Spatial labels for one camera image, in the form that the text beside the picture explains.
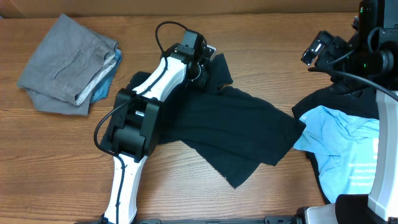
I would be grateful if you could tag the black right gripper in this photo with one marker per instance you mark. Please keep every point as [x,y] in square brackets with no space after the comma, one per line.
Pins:
[325,54]

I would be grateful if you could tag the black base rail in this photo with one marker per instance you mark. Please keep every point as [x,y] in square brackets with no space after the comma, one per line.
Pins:
[265,220]

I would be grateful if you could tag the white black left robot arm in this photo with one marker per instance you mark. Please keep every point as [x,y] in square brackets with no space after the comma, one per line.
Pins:
[134,123]

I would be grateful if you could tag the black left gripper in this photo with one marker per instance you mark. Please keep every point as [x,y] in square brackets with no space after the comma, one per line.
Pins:
[191,79]

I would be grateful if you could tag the black garment under pile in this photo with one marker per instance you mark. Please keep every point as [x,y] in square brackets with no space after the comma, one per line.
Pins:
[361,103]

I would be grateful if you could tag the folded blue garment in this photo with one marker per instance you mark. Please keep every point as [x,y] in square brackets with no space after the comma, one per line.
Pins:
[102,89]

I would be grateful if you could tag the black t-shirt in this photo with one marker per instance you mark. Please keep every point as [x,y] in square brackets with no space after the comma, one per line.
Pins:
[232,130]

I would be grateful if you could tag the folded grey trousers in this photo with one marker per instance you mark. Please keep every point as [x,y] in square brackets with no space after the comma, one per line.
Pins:
[66,67]

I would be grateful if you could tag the light blue t-shirt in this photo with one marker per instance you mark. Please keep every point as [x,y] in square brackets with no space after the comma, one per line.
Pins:
[344,150]

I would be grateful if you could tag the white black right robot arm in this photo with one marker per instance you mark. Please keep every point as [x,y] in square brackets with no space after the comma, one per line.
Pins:
[372,65]

